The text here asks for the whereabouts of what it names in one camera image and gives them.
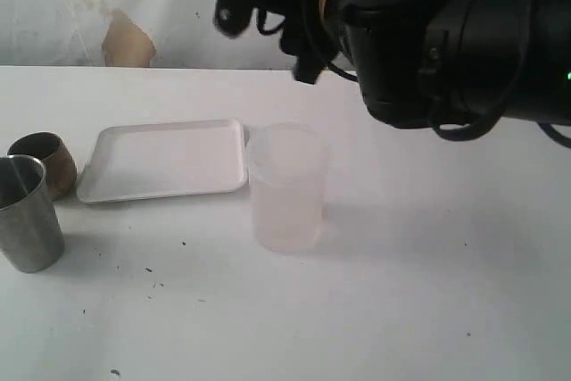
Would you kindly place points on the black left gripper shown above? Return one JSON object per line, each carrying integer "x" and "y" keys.
{"x": 375, "y": 43}

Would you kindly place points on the brown wooden cup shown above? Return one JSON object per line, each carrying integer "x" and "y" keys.
{"x": 61, "y": 170}

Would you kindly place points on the stainless steel cup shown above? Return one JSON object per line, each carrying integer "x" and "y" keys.
{"x": 31, "y": 236}

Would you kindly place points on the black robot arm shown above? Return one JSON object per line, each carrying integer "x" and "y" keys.
{"x": 454, "y": 66}

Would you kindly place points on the translucent plastic container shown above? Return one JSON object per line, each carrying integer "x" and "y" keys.
{"x": 287, "y": 166}

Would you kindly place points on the white rectangular tray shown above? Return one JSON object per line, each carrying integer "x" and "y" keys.
{"x": 150, "y": 161}

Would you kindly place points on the white backdrop sheet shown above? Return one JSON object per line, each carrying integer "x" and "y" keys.
{"x": 129, "y": 33}

